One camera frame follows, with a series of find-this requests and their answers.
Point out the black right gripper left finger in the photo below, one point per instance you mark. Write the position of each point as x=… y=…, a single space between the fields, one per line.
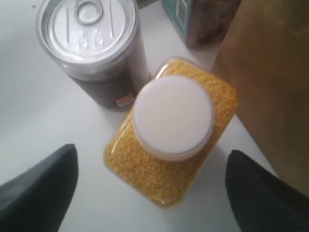
x=38 y=199

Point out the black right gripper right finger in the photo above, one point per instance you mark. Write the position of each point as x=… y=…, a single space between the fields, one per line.
x=260 y=201

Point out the yellow millet bottle white cap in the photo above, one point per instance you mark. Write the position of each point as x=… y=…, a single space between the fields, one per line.
x=166 y=138

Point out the large brown paper shopping bag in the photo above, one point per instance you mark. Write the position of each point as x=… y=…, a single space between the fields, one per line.
x=265 y=57

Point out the dark jar with metal lid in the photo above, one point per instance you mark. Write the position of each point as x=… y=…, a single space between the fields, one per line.
x=99 y=45

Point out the nut jar with gold lid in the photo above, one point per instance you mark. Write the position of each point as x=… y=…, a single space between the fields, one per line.
x=200 y=22

